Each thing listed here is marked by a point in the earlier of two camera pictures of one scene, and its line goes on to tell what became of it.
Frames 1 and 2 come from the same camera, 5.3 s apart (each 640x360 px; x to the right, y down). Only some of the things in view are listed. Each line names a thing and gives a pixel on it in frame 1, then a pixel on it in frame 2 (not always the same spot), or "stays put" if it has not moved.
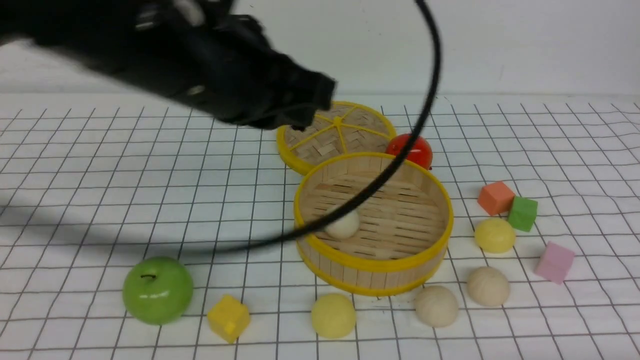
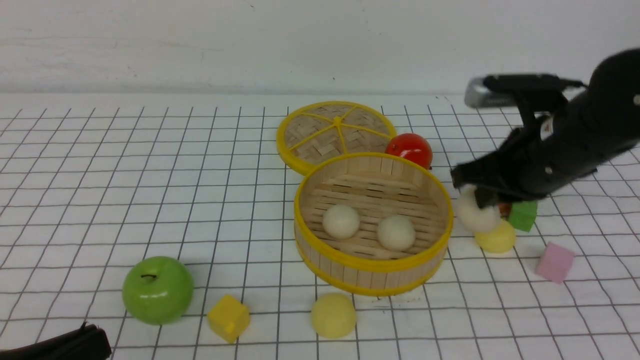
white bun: [436, 306] to [396, 233]
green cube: [523, 213] stays put
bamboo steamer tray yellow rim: [405, 224] stays put
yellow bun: [494, 235] stays put
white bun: [488, 286] to [478, 219]
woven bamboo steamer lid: [342, 128] stays put
